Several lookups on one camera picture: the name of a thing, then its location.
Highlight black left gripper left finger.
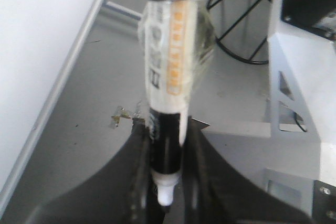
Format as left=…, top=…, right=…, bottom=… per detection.
left=25, top=119, right=158, bottom=223

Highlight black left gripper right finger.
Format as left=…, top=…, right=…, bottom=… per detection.
left=182, top=118, right=314, bottom=223

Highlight white black whiteboard marker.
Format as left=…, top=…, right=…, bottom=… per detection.
left=138, top=0, right=214, bottom=208

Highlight white metal robot base bracket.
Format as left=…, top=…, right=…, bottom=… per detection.
left=202, top=0, right=336, bottom=224

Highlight white whiteboard with aluminium frame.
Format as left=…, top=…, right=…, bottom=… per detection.
left=1, top=0, right=103, bottom=212

